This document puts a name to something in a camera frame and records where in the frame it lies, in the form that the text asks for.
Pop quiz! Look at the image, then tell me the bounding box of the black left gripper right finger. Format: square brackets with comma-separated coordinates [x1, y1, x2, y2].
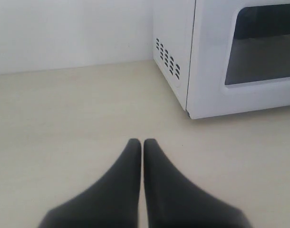
[143, 139, 252, 228]

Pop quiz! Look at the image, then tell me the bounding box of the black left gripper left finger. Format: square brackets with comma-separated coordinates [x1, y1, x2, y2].
[39, 139, 142, 228]

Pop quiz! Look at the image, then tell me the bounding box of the white microwave door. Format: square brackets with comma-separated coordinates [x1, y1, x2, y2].
[186, 0, 290, 119]

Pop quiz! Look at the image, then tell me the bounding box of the white microwave oven body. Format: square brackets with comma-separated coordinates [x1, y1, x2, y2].
[153, 0, 196, 110]

